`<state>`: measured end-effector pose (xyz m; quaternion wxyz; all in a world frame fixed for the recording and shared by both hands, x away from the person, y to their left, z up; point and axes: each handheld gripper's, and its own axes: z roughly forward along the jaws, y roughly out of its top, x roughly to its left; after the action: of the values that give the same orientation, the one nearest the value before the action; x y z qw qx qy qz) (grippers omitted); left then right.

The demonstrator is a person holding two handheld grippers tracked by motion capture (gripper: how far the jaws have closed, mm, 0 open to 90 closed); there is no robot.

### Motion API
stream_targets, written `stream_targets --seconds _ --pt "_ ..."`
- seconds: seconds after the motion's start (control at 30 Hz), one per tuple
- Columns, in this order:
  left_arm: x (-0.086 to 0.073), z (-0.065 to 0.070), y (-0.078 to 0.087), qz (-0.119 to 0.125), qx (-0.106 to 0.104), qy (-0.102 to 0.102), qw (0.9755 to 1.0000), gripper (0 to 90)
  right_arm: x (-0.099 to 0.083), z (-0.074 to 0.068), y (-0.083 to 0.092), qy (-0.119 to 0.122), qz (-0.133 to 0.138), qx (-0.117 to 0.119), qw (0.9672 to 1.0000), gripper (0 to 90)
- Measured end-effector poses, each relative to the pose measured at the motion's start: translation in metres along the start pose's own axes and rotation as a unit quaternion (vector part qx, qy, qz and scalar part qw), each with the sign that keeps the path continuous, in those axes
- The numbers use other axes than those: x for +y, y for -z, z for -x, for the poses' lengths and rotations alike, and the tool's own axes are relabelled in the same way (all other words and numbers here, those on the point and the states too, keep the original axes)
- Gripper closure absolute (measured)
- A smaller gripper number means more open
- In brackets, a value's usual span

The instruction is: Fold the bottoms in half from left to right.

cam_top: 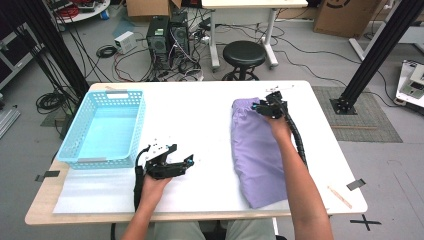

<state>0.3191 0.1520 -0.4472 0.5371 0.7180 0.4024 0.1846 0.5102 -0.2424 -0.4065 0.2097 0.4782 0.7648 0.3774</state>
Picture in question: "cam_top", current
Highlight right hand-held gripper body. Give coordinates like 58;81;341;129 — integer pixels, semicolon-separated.
263;84;296;120

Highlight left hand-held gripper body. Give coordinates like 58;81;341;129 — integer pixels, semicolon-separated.
139;139;188;181

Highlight purple shorts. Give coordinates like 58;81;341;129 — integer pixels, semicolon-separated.
230;97;289;209

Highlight light blue plastic basket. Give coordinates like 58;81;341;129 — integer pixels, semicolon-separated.
55;89;147;170

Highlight person's right hand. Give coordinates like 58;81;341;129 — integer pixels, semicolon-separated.
266;114;293;143

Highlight person's left hand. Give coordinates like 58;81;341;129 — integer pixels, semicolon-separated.
141;174;173;205

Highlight black round stool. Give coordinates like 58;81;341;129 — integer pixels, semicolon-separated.
221;39;268;82

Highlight person's legs in grey trousers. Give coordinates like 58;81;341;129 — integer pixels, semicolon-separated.
153;219;276;240

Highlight white foam mat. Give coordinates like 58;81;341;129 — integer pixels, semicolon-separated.
53;88;331;214

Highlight black chair seat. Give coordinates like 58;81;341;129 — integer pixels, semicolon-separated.
199;220;231;240

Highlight grey floor mat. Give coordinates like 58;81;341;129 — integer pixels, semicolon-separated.
311;85;404;144

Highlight white desk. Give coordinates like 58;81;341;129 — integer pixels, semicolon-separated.
201;0;309;73

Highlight black computer tower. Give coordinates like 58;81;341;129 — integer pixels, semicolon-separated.
145;15;171;71

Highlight open computer tower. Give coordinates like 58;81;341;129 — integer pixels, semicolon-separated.
169;11;190;58

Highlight thin wooden stick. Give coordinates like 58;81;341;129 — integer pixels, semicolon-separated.
327;185;353;210

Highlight black tape strip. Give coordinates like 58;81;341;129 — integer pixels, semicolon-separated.
345;178;367;192
34;170;61;183

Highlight large printed cardboard box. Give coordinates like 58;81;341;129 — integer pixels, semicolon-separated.
313;0;388;38

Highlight small white box device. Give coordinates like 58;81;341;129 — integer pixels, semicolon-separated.
113;30;138;55

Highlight white machine panel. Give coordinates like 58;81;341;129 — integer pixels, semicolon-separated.
394;59;424;109

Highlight brown cardboard box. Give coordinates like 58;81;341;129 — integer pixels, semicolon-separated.
125;0;183;18

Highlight black tape cross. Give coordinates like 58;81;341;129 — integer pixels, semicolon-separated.
349;214;382;232

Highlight round white table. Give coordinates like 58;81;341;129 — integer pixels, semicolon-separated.
46;0;112;24

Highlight grey metal rack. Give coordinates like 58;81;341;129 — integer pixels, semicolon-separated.
0;23;44;91

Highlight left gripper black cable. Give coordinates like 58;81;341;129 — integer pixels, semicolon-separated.
109;144;152;240

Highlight tangle of computer cables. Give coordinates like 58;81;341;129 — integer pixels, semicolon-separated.
113;19;214;83

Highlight black metal frame post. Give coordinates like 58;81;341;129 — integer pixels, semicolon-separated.
14;0;90;101
330;0;424;116

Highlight small coiled black cable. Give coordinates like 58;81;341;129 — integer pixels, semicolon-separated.
95;44;118;59

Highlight large coiled black cable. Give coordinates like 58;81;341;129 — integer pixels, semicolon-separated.
35;91;68;115

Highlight grey metal rail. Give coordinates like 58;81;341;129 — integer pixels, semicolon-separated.
0;108;21;139

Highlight coiled red cable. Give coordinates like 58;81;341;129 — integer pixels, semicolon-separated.
56;4;80;19

